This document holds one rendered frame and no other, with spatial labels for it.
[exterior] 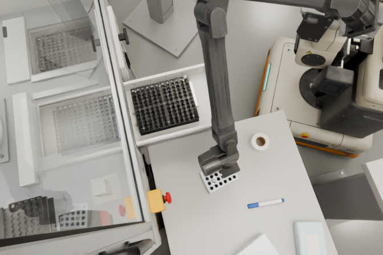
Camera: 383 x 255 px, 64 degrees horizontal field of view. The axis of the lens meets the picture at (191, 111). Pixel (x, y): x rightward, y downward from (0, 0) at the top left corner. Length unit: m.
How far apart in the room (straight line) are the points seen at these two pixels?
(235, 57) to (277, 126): 1.05
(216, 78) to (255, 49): 1.50
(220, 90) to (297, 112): 1.08
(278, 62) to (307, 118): 0.38
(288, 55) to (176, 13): 0.89
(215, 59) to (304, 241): 0.73
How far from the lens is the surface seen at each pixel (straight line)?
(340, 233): 2.16
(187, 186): 1.21
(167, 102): 1.14
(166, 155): 1.23
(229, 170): 1.08
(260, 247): 1.18
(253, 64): 2.26
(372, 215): 1.59
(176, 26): 2.33
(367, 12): 1.05
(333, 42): 1.39
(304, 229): 1.23
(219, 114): 0.88
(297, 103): 1.90
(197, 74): 1.25
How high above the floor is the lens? 1.96
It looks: 71 degrees down
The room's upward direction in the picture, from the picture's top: straight up
